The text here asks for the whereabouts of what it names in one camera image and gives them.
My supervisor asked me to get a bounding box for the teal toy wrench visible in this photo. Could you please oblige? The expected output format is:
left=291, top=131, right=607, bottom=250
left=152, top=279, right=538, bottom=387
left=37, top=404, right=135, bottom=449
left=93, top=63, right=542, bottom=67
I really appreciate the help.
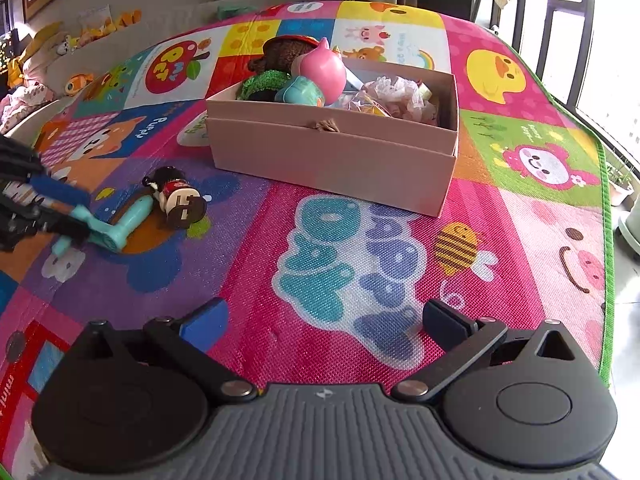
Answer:
left=52, top=195, right=154, bottom=257

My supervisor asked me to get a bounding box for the orange plush toy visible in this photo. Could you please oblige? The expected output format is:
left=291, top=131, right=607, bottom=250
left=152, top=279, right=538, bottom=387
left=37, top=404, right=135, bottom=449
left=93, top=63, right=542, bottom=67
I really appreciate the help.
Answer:
left=64, top=73, right=94, bottom=96

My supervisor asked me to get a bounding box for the toy soldier figurine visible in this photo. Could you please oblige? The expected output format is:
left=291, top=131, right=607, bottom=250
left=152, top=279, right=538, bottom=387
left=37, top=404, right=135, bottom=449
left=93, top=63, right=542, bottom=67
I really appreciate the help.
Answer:
left=142, top=166, right=207, bottom=230

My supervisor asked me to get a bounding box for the colourful cartoon play mat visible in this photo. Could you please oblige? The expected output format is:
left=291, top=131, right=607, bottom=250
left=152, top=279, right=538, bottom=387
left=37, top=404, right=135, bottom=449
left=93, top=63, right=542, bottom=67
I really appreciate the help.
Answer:
left=1, top=2, right=614, bottom=479

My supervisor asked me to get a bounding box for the yellow plush toys row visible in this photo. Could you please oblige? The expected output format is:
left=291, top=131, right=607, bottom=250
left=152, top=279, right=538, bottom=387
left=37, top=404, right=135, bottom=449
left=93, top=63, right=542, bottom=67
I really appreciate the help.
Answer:
left=55, top=6, right=142, bottom=55

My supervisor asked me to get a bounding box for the pink cardboard box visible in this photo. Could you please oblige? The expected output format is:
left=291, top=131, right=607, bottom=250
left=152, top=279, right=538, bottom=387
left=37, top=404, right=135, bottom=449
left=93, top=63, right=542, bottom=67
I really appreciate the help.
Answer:
left=206, top=58, right=459, bottom=217

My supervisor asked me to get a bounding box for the white plant pot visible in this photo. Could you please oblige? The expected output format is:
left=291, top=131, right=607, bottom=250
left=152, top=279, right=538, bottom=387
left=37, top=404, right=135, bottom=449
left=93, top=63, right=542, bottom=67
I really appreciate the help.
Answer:
left=617, top=200, right=640, bottom=257

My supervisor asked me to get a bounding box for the green cloth item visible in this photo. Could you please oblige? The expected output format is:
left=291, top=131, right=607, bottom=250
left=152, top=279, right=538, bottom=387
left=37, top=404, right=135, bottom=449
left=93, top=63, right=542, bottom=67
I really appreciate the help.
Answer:
left=216, top=6, right=256, bottom=21

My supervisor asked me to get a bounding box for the brown haired green doll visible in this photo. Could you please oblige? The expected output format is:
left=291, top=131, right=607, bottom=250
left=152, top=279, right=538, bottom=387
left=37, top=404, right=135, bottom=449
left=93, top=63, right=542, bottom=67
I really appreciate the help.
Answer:
left=236, top=35, right=319, bottom=102

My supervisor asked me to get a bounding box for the crinkled plastic wrapper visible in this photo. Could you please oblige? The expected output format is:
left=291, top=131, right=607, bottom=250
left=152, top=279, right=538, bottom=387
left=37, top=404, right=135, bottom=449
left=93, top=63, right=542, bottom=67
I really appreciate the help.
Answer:
left=334, top=76, right=438, bottom=126

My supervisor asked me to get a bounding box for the teal round toy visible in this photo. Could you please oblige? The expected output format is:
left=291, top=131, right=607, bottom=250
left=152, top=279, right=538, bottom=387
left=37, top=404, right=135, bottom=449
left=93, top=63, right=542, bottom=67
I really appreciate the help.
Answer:
left=274, top=76, right=326, bottom=107

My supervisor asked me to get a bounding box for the pink round toy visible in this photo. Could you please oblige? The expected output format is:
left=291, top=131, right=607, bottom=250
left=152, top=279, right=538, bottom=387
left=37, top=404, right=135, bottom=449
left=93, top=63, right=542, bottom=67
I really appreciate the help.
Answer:
left=292, top=37, right=346, bottom=105

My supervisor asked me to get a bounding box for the black window frame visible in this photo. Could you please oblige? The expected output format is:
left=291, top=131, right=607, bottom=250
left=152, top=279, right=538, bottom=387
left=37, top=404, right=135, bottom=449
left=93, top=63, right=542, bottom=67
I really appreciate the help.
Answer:
left=470, top=0, right=599, bottom=111

